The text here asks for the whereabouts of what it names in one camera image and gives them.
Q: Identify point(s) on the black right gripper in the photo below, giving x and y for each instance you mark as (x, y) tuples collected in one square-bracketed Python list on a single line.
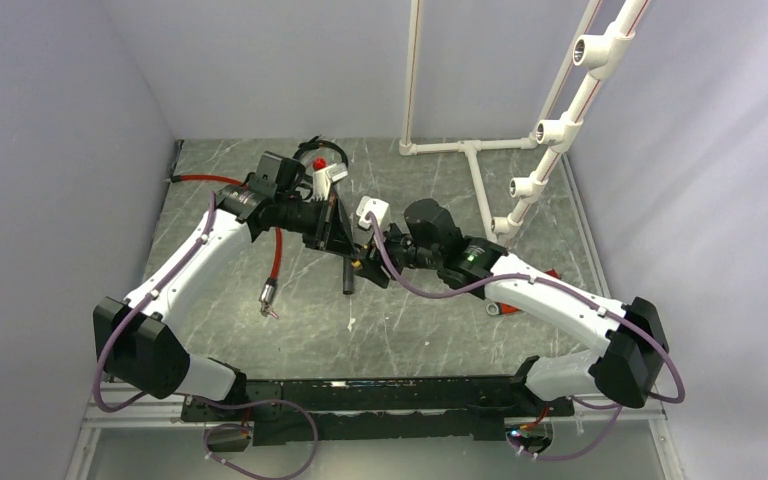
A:
[(372, 268)]

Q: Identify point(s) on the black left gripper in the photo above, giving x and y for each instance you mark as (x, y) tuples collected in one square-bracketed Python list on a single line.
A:
[(330, 232)]

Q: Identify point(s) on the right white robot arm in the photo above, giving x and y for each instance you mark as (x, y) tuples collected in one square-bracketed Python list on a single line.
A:
[(625, 346)]

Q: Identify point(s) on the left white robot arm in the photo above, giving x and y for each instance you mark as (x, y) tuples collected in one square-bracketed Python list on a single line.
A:
[(137, 337)]

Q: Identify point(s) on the small silver keys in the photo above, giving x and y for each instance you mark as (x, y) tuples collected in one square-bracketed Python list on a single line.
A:
[(267, 311)]

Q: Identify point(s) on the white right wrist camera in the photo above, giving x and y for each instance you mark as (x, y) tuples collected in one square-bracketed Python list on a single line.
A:
[(372, 208)]

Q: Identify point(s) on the red handled wrench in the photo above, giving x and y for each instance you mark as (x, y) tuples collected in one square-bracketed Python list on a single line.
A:
[(500, 309)]

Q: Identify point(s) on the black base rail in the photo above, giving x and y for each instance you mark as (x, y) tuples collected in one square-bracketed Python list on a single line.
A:
[(479, 407)]

